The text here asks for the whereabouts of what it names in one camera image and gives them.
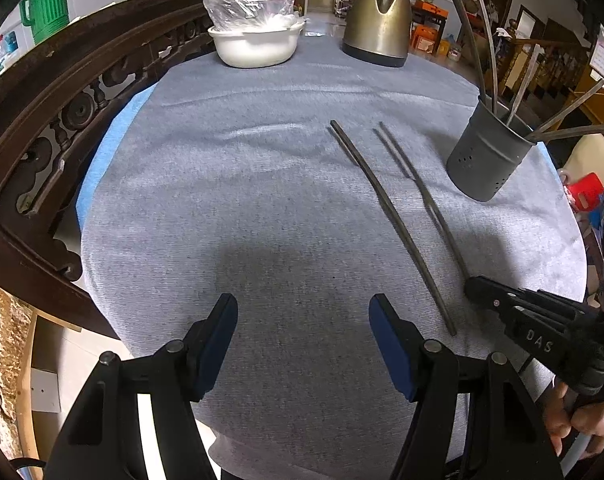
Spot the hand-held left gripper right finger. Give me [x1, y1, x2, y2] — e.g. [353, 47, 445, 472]
[368, 293, 565, 480]

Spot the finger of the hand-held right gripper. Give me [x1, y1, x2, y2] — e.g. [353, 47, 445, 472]
[463, 275, 521, 327]
[512, 287, 601, 319]

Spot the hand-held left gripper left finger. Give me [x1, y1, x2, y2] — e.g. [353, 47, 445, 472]
[44, 292, 239, 480]

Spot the grey perforated utensil holder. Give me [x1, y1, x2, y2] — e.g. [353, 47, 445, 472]
[446, 95, 538, 202]

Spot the person's right hand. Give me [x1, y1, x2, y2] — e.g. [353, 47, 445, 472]
[544, 382, 604, 461]

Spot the red plastic stool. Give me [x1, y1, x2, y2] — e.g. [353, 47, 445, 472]
[566, 172, 604, 211]

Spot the grey tablecloth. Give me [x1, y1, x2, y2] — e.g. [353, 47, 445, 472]
[76, 35, 587, 480]

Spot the blue under cloth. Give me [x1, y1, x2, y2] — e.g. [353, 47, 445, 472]
[76, 82, 157, 231]

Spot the orange crate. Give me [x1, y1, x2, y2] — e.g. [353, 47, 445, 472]
[412, 0, 445, 56]

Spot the carved wooden chair back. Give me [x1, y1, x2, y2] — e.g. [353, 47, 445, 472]
[0, 0, 230, 341]

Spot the brass-coloured electric kettle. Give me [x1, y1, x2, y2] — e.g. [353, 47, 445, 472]
[342, 0, 413, 68]

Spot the dark framed picture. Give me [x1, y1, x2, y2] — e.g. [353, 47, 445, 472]
[472, 0, 513, 28]

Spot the white bowl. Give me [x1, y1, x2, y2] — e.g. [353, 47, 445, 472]
[208, 19, 306, 68]

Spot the clear plastic bag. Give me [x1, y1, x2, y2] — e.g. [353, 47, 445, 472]
[203, 0, 303, 31]

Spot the green plastic bucket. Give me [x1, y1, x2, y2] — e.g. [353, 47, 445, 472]
[19, 0, 70, 45]

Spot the white wall socket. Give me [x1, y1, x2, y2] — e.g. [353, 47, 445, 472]
[29, 367, 62, 413]

